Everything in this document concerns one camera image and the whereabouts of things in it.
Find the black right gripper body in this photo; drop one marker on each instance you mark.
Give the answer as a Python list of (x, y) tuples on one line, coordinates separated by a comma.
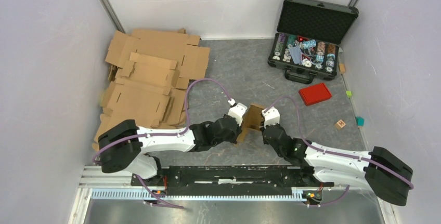
[(277, 126)]

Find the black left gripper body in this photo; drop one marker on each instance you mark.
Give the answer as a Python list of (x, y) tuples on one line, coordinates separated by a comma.
[(232, 138)]

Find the brown cardboard box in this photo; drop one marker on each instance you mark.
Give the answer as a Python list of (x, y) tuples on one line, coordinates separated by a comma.
[(252, 121)]

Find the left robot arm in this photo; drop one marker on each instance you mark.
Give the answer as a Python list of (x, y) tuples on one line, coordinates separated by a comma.
[(126, 145)]

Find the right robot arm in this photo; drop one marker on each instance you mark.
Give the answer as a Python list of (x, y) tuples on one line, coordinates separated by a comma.
[(379, 170)]

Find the red flat box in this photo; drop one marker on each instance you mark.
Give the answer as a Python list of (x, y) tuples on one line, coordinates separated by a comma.
[(315, 94)]

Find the wooden letter cube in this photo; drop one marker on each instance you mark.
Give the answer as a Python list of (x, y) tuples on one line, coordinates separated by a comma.
[(339, 124)]

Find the teal cube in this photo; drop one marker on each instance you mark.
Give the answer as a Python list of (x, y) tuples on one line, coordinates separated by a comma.
[(360, 121)]

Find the stack of flat cardboard boxes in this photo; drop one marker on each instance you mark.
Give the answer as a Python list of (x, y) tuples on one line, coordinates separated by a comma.
[(149, 76)]

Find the small orange wooden block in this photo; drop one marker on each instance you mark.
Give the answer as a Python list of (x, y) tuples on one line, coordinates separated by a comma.
[(342, 68)]

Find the black poker chip case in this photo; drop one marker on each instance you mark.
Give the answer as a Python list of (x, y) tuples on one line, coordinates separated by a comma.
[(308, 34)]

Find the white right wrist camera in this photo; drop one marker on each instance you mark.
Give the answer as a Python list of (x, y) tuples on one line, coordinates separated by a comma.
[(271, 117)]

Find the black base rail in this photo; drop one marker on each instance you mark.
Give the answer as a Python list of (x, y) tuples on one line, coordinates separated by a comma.
[(240, 180)]

